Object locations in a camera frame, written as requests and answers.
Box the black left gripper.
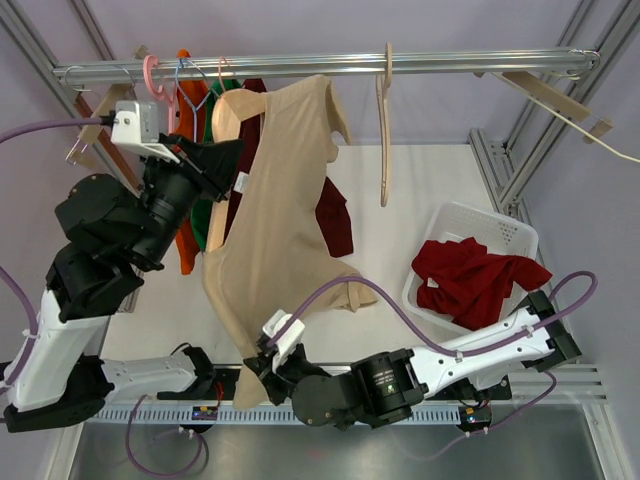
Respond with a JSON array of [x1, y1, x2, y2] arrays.
[[127, 133, 241, 268]]

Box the wooden hanger with metal hook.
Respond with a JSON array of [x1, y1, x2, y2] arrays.
[[204, 89, 266, 254]]

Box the beige t shirt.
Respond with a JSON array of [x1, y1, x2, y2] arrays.
[[201, 74, 379, 411]]

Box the bright red t shirt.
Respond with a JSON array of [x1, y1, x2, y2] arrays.
[[412, 237, 552, 331]]

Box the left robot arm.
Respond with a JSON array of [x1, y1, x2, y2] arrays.
[[1, 135, 244, 433]]

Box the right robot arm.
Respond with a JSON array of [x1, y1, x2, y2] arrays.
[[244, 291, 581, 430]]

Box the green t shirt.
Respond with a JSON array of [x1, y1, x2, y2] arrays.
[[190, 79, 242, 252]]

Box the orange t shirt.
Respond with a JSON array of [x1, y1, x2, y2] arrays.
[[172, 48, 211, 276]]

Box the pink plastic hanger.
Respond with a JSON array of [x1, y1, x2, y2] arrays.
[[142, 54, 178, 134]]

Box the dark maroon t shirt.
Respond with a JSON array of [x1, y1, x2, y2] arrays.
[[225, 76, 354, 258]]

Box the wooden clip hanger left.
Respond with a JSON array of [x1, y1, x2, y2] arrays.
[[65, 64, 135, 165]]

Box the wooden clip hanger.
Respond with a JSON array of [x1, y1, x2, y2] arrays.
[[65, 64, 135, 165], [492, 71, 639, 163]]

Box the wooden clip hanger right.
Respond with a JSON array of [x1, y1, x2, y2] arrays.
[[492, 71, 639, 163]]

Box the white slotted cable duct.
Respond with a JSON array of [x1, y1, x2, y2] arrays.
[[87, 404, 461, 426]]

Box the blue wire hanger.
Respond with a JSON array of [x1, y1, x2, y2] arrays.
[[173, 80, 209, 143]]

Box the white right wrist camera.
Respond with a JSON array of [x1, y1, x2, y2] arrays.
[[262, 310, 305, 360]]

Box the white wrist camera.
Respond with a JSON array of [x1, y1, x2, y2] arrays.
[[101, 100, 179, 163], [262, 310, 305, 360]]

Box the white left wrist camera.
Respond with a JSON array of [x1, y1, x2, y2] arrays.
[[101, 100, 179, 163]]

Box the pink wire hanger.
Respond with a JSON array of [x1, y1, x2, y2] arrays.
[[217, 56, 240, 94]]

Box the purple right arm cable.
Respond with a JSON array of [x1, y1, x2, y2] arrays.
[[267, 271, 599, 361]]

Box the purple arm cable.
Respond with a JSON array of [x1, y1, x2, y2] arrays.
[[0, 117, 114, 386], [267, 271, 599, 361]]

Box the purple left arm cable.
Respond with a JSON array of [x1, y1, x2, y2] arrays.
[[0, 117, 114, 386]]

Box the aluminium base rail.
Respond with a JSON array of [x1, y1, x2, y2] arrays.
[[215, 364, 608, 404]]

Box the aluminium frame posts left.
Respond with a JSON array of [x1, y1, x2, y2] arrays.
[[0, 0, 171, 314]]

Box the aluminium frame posts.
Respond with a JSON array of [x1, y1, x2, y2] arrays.
[[468, 1, 639, 223], [0, 0, 171, 314]]

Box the metal clothes rail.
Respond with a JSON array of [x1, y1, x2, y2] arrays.
[[54, 47, 596, 86]]

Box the aluminium frame posts right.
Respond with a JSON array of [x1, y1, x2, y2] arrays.
[[468, 1, 639, 223]]

